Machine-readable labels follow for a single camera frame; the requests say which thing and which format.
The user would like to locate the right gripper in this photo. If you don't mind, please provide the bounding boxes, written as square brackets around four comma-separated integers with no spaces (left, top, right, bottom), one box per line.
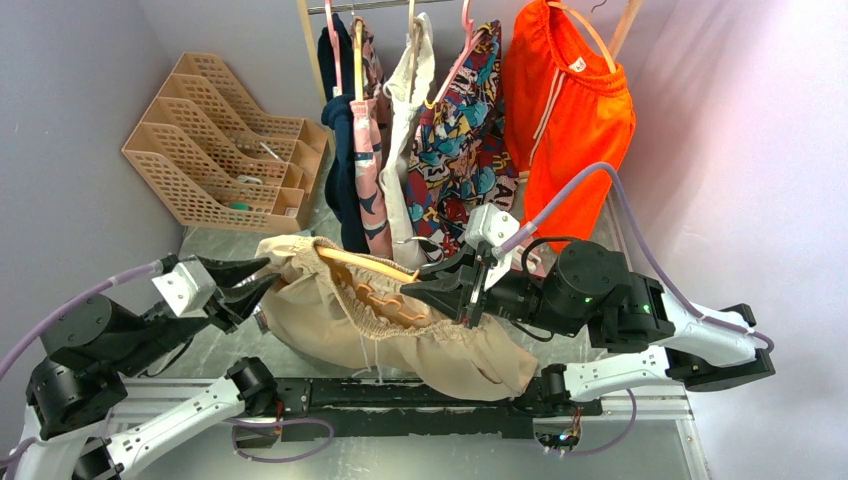
[403,242,587,338]

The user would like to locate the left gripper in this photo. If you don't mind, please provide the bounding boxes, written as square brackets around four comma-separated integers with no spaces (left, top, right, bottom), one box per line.
[115,249,283,374]

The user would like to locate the beige shorts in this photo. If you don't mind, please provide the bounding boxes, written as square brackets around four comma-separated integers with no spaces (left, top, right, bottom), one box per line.
[256,235,538,401]

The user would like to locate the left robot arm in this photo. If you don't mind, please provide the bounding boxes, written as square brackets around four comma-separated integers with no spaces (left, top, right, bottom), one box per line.
[1,255,278,479]

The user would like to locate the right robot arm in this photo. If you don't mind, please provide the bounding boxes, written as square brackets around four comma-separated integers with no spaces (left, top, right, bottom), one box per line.
[401,239,776,414]

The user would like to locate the colourful cartoon print shorts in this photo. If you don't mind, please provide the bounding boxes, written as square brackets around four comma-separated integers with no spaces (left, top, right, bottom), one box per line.
[404,20,518,262]

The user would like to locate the navy blue shorts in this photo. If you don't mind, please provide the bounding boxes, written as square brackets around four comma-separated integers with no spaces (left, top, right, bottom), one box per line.
[317,13,369,253]

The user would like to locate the pink patterned shorts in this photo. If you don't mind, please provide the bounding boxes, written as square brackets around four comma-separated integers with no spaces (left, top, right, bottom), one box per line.
[350,19,392,259]

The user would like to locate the white shorts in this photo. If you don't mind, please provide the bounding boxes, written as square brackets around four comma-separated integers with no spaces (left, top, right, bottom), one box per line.
[379,12,434,270]

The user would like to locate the orange shorts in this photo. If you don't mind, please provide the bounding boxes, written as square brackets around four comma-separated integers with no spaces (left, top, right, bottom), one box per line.
[502,1,636,223]

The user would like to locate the pink hanger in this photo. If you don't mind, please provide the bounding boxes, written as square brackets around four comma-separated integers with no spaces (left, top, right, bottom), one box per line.
[423,0,481,109]

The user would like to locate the yellow hanger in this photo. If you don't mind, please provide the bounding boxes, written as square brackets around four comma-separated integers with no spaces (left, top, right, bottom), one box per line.
[353,16,365,102]

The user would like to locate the beige plastic file organizer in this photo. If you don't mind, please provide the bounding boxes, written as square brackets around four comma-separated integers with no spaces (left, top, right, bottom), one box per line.
[122,52,329,234]

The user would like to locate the wooden clothes rack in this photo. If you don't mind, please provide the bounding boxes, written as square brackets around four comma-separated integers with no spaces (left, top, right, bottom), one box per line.
[296,0,645,164]

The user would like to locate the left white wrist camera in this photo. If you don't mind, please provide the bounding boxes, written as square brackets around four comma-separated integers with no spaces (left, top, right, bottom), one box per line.
[152,257,217,318]

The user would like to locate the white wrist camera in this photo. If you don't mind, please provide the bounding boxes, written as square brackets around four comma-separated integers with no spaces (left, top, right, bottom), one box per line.
[464,203,520,290]
[152,257,217,318]

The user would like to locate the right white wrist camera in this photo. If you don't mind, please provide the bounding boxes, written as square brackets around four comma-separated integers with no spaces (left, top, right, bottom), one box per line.
[464,203,520,290]

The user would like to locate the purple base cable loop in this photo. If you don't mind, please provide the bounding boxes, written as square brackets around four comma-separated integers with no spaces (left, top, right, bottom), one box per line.
[225,414,337,465]

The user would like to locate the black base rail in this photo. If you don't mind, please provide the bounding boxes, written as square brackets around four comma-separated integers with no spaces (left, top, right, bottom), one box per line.
[234,376,602,448]

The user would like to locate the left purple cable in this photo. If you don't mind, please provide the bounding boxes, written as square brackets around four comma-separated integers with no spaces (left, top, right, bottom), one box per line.
[0,258,167,480]

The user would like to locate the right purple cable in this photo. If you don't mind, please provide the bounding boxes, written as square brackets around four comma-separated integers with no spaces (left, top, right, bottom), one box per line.
[492,161,776,458]

